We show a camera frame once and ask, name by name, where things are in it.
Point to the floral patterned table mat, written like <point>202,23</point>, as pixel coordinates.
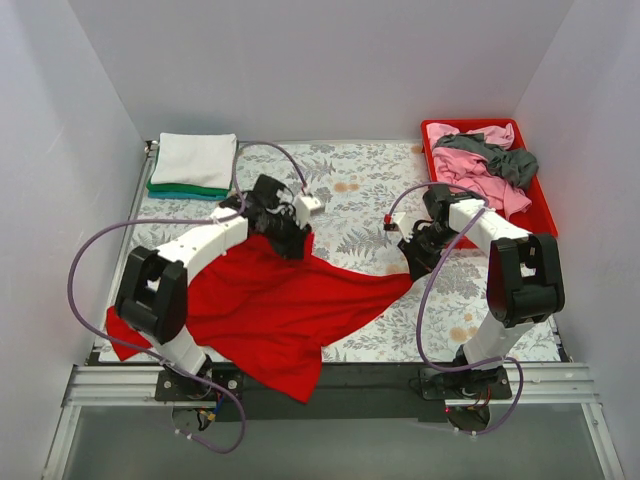
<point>357,183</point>

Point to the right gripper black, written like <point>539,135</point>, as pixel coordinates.
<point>415,252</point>

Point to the red t shirt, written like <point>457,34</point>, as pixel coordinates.
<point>272,316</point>

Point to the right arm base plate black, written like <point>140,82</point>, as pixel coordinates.
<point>466,385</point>

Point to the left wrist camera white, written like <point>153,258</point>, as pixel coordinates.
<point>305,207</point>

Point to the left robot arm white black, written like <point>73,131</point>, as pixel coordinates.
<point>152,298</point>

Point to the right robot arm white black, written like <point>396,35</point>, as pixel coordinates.
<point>524,285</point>

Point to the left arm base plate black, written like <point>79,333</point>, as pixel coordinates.
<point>200,387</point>

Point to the grey t shirt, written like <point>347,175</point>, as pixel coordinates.
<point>517,167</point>

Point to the folded teal t shirt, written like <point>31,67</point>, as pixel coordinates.
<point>185,196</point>

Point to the folded white t shirt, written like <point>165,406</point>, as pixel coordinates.
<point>196,160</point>

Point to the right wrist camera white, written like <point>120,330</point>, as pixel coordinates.
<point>397,222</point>

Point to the pink t shirt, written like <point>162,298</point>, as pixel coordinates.
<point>468,172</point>

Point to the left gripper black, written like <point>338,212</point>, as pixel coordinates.
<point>291,240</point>

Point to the aluminium frame rail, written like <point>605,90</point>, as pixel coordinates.
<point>137,384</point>

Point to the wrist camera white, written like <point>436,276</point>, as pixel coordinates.
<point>305,207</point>
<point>397,222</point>

